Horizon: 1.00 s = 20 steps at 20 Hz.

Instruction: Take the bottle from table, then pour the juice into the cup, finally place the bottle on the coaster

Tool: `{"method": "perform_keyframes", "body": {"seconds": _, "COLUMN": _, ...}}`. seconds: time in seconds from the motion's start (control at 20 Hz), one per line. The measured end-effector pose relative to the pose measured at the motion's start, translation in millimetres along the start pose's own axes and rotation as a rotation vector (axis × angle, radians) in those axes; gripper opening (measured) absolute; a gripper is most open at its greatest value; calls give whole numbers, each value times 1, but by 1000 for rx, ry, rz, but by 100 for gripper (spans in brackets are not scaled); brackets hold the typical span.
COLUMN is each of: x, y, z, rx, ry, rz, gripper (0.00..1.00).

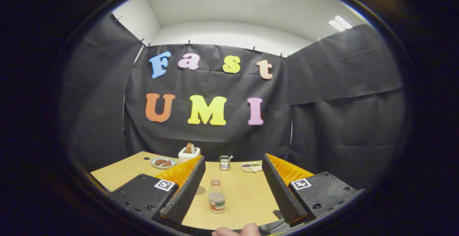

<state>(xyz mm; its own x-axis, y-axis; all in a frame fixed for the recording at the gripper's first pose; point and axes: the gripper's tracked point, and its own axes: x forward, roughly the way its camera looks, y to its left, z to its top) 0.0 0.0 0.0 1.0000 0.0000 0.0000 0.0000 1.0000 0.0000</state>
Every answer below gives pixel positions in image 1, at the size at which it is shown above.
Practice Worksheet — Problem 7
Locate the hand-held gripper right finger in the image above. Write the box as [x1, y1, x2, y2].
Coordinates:
[262, 153, 366, 228]

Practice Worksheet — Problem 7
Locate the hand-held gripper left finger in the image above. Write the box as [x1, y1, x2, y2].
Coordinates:
[108, 155, 207, 229]

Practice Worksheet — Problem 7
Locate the clear plastic juice bottle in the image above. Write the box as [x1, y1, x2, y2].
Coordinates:
[208, 179, 226, 214]

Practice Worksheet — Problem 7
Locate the white toaster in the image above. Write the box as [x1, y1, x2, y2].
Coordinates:
[178, 146, 201, 164]

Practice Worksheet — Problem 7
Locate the wooden table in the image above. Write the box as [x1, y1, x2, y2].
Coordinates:
[90, 151, 287, 230]

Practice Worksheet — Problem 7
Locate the white divided dish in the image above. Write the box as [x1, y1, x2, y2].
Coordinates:
[241, 162, 263, 173]

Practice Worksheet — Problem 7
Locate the pale green plate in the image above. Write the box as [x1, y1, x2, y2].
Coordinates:
[151, 156, 177, 169]

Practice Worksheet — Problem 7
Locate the small metal container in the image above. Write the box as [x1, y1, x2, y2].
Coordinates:
[219, 155, 233, 171]

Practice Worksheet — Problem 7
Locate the black backdrop cloth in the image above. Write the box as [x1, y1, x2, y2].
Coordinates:
[59, 12, 406, 190]

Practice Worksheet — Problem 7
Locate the small ceiling light panel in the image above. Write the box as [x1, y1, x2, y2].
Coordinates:
[328, 15, 354, 32]

